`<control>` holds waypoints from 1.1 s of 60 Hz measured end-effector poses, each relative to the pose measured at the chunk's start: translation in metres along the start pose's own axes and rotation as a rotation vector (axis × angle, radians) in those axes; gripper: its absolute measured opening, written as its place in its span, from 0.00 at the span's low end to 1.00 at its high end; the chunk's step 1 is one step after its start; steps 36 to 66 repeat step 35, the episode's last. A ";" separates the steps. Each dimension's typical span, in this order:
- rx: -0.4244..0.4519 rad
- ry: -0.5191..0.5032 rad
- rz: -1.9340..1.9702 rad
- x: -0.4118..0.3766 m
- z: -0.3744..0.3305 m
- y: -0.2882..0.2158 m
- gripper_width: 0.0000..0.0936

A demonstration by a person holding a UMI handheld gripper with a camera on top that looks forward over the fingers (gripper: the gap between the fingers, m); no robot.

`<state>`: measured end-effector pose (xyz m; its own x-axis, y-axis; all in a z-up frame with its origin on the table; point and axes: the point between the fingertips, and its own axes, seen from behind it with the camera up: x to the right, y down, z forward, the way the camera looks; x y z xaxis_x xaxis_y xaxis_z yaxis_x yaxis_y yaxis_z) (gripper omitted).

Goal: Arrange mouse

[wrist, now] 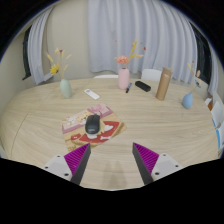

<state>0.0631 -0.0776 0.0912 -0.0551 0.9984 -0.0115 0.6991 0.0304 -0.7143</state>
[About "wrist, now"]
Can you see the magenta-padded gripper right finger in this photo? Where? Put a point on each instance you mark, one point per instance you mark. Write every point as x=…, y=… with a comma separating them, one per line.
x=165, y=164

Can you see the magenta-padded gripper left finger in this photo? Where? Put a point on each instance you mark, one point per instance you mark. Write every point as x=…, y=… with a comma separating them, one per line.
x=60, y=165

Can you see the black computer mouse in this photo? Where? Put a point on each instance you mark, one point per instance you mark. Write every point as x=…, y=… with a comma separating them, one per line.
x=92, y=124

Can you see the colourful printed mouse pad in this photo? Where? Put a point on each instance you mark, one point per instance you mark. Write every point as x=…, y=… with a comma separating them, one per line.
x=111, y=128

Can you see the blue vase with dried flowers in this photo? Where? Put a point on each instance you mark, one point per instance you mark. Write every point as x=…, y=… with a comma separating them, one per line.
x=187, y=101

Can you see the green vase with yellow flowers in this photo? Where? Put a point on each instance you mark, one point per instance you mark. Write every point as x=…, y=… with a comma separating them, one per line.
x=66, y=90

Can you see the gold metal drink bottle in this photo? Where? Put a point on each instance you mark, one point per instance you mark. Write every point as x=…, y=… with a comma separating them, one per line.
x=163, y=86

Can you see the white remote control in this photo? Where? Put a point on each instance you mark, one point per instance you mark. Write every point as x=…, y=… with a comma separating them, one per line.
x=91, y=94

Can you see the black rectangular case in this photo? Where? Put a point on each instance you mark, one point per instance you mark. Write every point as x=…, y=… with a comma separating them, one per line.
x=142, y=86

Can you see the black and blue marker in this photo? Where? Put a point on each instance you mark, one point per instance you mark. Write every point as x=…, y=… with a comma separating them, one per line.
x=128, y=87

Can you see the pink vase with dried flowers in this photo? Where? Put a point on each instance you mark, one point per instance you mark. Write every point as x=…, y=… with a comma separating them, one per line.
x=123, y=80

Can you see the narrow white curtain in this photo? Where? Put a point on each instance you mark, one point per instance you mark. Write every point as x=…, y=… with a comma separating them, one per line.
x=213, y=73
x=36, y=50

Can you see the dark window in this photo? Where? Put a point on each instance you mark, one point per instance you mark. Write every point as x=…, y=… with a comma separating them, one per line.
x=202, y=56
x=26, y=56

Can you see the wide white curtain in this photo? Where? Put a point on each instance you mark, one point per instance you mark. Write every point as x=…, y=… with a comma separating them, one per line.
x=150, y=33

